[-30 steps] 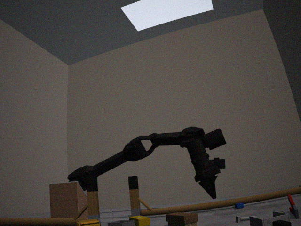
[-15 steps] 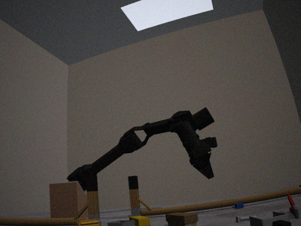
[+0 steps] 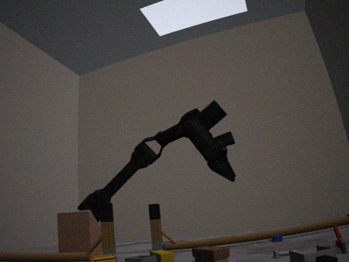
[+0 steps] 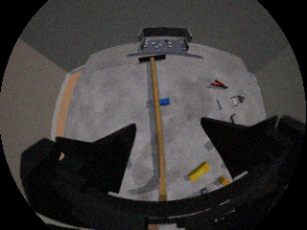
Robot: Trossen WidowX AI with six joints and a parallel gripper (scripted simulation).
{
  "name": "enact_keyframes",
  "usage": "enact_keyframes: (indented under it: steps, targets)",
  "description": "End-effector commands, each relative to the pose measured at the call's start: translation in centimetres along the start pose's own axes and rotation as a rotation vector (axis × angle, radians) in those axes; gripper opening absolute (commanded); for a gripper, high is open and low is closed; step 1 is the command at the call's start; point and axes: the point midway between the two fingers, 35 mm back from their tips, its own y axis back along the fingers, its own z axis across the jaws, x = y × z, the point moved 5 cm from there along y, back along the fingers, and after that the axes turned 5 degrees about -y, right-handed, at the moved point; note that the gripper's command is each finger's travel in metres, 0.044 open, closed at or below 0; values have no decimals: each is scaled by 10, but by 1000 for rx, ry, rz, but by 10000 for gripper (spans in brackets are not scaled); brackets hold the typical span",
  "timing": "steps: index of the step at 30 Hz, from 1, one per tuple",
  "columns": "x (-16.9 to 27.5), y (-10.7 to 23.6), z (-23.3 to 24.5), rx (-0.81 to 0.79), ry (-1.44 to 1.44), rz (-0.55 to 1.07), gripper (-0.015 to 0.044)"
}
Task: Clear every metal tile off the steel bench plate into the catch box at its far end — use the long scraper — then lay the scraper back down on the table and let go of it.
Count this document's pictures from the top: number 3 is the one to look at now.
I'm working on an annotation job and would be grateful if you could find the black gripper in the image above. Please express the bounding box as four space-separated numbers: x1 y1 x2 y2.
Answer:
193 131 235 182

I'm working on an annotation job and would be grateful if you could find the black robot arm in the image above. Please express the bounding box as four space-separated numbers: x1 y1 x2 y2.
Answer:
77 101 235 222

